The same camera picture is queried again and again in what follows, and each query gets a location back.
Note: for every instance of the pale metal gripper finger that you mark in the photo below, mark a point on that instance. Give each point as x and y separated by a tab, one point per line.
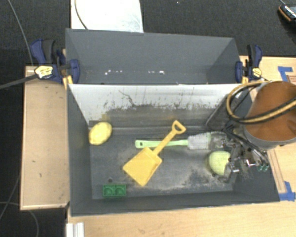
231	158
230	173

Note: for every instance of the pale green ball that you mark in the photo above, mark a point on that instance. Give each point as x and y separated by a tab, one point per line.
218	162

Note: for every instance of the yellow toy shovel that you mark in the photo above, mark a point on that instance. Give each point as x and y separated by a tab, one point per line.
143	167

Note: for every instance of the green building block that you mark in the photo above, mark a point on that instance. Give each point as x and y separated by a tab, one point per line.
114	190

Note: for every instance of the grey metal bin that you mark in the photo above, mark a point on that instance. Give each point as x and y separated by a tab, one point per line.
148	58

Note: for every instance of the yellow toy lemon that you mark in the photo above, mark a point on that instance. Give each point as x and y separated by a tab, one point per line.
100	133

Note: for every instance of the pale wood flat board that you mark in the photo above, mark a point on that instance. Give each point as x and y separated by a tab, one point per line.
45	137

